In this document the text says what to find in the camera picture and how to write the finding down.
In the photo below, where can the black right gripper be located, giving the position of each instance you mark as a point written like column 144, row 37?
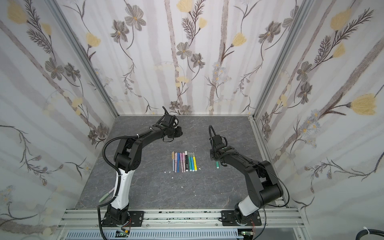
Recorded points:
column 216, row 153

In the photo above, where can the teal green highlighter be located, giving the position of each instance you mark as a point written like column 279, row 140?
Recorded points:
column 189, row 162

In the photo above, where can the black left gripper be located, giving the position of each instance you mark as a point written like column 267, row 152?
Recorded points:
column 180, row 133

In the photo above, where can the white slotted cable duct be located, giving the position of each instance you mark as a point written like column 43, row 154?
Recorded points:
column 177, row 234

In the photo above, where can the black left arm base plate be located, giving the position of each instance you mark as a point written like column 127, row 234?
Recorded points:
column 135, row 218

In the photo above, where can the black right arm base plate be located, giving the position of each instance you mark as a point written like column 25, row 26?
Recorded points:
column 229, row 217

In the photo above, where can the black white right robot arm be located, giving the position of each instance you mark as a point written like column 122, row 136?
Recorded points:
column 263, row 186

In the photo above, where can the light blue highlighter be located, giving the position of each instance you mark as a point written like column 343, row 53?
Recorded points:
column 192, row 161

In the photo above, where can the dark blue pen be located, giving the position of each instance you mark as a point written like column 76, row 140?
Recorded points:
column 178, row 162

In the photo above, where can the aluminium front rail frame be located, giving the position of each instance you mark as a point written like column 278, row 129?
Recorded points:
column 277, row 224

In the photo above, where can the black pen white cap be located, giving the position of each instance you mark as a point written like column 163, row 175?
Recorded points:
column 186, row 161

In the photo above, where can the purple capped pink pen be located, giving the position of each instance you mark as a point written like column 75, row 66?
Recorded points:
column 181, row 164

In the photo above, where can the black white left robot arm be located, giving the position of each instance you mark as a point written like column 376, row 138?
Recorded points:
column 127, row 159

